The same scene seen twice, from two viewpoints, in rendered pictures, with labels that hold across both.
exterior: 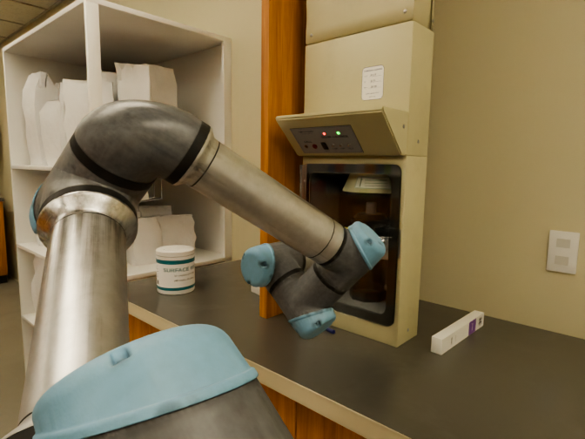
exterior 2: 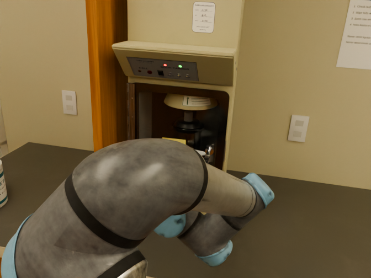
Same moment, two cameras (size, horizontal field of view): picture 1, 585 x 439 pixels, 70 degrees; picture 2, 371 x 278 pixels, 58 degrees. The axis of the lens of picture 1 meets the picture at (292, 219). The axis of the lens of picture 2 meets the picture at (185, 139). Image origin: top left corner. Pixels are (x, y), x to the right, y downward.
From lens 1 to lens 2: 0.47 m
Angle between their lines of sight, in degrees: 33
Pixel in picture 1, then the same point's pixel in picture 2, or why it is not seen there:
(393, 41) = not seen: outside the picture
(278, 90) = (102, 10)
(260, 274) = (176, 229)
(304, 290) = (215, 234)
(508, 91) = (271, 12)
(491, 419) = (306, 267)
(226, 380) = not seen: outside the picture
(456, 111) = not seen: hidden behind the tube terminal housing
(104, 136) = (138, 211)
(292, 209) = (239, 194)
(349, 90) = (179, 19)
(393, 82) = (223, 20)
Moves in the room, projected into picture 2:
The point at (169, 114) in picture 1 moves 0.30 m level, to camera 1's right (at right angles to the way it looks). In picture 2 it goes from (184, 161) to (346, 128)
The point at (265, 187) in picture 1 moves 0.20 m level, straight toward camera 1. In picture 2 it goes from (228, 187) to (345, 267)
